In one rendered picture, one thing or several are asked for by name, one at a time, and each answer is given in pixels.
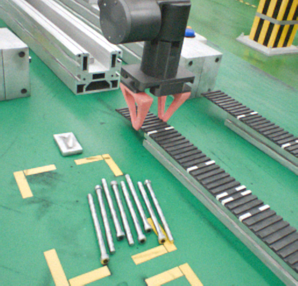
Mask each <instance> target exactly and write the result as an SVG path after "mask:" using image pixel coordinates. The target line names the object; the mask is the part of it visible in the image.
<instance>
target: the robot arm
mask: <svg viewBox="0 0 298 286"><path fill-rule="evenodd" d="M97 5H98V7H99V10H100V14H99V21H100V26H101V30H102V33H103V35H104V37H105V39H106V40H107V41H108V42H109V43H111V44H113V45H119V44H128V43H138V42H143V41H144V47H143V55H142V59H141V63H138V64H131V65H122V66H121V67H120V75H121V76H122V77H121V78H120V88H121V91H122V93H123V96H124V98H125V101H126V103H127V105H128V107H129V110H130V116H131V119H132V124H133V127H134V128H135V129H136V130H139V129H140V128H141V126H142V124H143V122H144V119H145V117H146V115H147V112H148V110H149V109H150V107H151V104H152V101H153V99H152V98H151V97H150V96H149V95H148V94H147V93H146V92H145V89H147V88H150V93H151V94H153V95H154V96H157V97H158V117H159V119H162V120H163V122H164V121H165V122H166V121H168V119H169V118H170V117H171V116H172V114H173V113H174V112H175V111H176V110H177V109H178V108H179V107H180V106H181V105H182V104H183V103H184V102H185V101H186V99H187V98H188V97H189V96H190V92H191V87H190V86H188V85H187V84H186V83H188V82H189V83H191V84H194V80H195V74H193V73H192V72H190V71H189V70H187V69H185V68H183V67H182V66H180V65H179V61H180V55H181V51H182V47H183V43H184V39H185V34H186V28H187V22H188V18H189V13H190V8H191V5H192V2H191V0H97ZM167 95H173V96H174V98H175V99H174V101H173V102H172V104H171V105H170V107H169V108H168V110H167V111H166V112H165V113H164V106H165V102H166V97H167ZM134 99H135V100H134ZM135 102H136V103H137V105H138V114H137V115H136V105H135Z"/></svg>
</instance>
